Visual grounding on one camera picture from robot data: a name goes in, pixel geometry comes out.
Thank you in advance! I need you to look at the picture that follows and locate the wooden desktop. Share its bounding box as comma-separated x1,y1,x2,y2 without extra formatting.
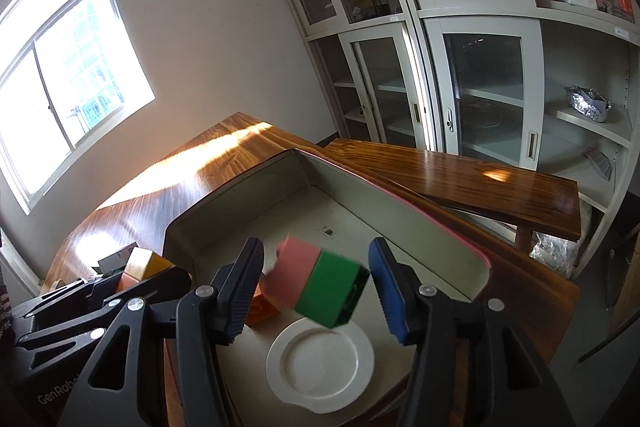
42,112,582,427

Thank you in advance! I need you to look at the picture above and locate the white dish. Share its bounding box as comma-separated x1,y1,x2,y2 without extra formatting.
266,314,376,414

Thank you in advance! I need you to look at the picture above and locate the wooden bench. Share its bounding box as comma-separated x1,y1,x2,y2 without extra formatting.
324,138,582,253

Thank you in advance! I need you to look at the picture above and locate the orange and green block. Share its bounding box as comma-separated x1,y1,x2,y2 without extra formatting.
245,279,281,327

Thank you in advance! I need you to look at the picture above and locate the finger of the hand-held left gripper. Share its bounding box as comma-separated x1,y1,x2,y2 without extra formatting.
17,268,193,370
11,278,121,330

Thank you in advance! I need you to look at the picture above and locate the window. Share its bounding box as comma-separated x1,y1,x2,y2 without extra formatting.
0,0,157,215

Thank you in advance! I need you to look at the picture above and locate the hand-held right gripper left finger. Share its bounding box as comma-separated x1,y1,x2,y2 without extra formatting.
85,237,266,427

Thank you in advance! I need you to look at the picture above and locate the pink and green block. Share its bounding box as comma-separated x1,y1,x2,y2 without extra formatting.
265,234,371,329

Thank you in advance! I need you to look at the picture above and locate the foil-wrapped item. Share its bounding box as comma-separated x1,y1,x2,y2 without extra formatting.
565,86,612,122

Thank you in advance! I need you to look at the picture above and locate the white glass-door cabinet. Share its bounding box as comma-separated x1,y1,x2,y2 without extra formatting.
257,0,640,280

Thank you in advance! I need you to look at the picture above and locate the clear plastic bag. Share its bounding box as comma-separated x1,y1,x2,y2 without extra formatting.
530,232,581,278

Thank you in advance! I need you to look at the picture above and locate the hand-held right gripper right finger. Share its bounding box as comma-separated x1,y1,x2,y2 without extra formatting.
368,237,563,427

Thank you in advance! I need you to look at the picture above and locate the pink tin box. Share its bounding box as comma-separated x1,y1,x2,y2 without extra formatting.
162,148,493,427

